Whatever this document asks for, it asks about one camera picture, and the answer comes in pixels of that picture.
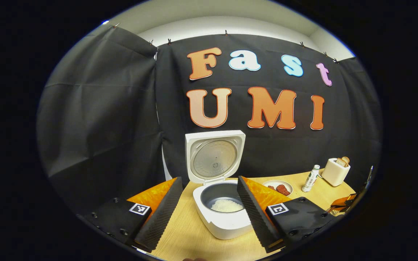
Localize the wire chopstick holder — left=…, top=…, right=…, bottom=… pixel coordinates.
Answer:
left=326, top=204, right=347, bottom=216

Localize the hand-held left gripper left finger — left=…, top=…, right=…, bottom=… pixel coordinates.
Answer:
left=79, top=177, right=184, bottom=253

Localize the white rice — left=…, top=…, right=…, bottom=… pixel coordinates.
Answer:
left=211, top=199, right=245, bottom=214

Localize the cream toaster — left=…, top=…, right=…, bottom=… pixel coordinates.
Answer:
left=321, top=158, right=351, bottom=187

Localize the white rice cooker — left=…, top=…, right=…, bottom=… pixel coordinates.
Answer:
left=185, top=130, right=253, bottom=240

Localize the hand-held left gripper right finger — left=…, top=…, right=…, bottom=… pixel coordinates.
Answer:
left=236, top=176, right=340, bottom=253

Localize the black backdrop cloth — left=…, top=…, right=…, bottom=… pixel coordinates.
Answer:
left=37, top=24, right=382, bottom=218

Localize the white bottle green label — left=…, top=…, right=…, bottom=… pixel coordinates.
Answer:
left=302, top=165, right=320, bottom=192

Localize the white plate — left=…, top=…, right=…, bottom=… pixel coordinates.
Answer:
left=262, top=180, right=294, bottom=197

